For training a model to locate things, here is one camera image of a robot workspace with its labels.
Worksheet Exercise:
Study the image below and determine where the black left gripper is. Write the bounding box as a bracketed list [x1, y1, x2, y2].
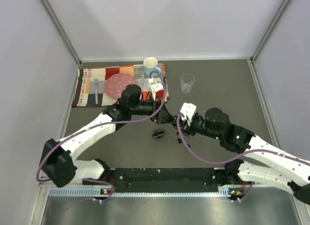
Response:
[130, 95, 176, 125]

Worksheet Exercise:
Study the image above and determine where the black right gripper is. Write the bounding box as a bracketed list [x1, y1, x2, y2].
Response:
[175, 116, 222, 141]

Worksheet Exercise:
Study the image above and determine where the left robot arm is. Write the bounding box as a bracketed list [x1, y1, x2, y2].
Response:
[39, 82, 174, 188]

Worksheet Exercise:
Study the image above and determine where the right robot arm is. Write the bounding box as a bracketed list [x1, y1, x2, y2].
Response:
[176, 107, 310, 204]

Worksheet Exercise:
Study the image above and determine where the pink plastic knife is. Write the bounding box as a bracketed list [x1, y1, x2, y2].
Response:
[139, 71, 144, 90]

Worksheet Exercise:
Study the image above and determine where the clear drinking glass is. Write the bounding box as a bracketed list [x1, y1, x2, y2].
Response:
[180, 73, 196, 93]

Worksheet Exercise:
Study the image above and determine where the light blue mug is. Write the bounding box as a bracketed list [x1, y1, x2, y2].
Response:
[143, 57, 162, 78]

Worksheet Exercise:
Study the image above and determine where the pink polka dot plate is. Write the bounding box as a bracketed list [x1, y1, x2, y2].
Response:
[105, 73, 137, 99]

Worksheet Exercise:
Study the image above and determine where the colourful patchwork placemat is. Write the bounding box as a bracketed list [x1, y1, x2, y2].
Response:
[72, 63, 170, 108]

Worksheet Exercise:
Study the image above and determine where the pink plastic fork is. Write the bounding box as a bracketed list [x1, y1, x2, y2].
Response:
[94, 75, 99, 105]

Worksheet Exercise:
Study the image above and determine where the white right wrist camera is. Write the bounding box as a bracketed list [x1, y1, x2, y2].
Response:
[180, 103, 197, 125]

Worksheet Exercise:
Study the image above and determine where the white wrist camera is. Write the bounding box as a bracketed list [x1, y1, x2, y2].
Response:
[180, 103, 197, 125]
[148, 77, 163, 98]

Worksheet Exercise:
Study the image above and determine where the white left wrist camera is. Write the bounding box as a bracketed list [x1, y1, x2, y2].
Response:
[148, 77, 163, 98]

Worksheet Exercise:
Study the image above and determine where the grey slotted cable duct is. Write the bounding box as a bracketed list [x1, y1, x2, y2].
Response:
[48, 186, 241, 198]

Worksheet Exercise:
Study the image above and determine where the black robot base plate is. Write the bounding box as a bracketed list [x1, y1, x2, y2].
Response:
[107, 168, 232, 193]

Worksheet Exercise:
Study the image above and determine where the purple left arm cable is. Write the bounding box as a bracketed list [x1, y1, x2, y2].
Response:
[35, 70, 167, 182]

